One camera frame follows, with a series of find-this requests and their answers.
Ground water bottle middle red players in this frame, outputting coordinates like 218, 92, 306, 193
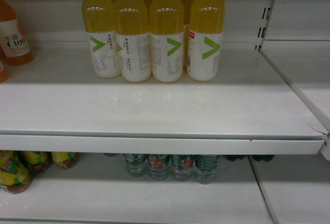
171, 154, 194, 182

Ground yellow drink bottle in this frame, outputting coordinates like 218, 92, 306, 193
187, 0, 225, 82
115, 0, 152, 82
81, 0, 121, 78
149, 0, 184, 83

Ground yellow drink bottle far left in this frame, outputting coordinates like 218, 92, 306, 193
81, 0, 121, 78

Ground white slotted shelf upright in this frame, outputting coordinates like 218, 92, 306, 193
254, 0, 275, 51

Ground water bottle far left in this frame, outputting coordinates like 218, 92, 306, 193
123, 154, 147, 177

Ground water bottle right text label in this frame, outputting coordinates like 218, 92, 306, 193
193, 155, 219, 185

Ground yellow lemon tea bottle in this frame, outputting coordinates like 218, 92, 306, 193
1, 150, 32, 194

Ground white metal shelf board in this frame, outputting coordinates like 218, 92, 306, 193
1, 153, 273, 223

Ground water bottle barcode label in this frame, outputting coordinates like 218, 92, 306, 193
147, 154, 170, 181

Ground orange C100 drink bottle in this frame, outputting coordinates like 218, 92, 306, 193
1, 0, 34, 66

